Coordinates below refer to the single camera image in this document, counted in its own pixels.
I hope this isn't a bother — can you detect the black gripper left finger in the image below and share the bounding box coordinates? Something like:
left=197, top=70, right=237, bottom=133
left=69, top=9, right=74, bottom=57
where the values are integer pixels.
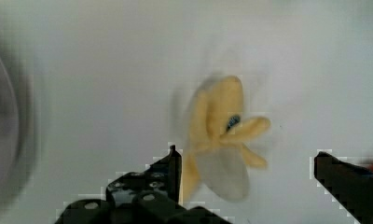
left=54, top=146, right=231, bottom=224

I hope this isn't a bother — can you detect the yellow plush peeled banana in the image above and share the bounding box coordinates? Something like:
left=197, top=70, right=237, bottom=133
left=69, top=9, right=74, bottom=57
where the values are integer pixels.
left=179, top=76, right=271, bottom=203

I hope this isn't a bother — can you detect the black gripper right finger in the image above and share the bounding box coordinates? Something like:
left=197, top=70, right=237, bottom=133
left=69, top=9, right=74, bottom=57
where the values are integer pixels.
left=313, top=151, right=373, bottom=224

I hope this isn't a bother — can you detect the grey round plate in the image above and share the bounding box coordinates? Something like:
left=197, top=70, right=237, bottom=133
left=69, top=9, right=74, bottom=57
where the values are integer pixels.
left=0, top=52, right=36, bottom=206

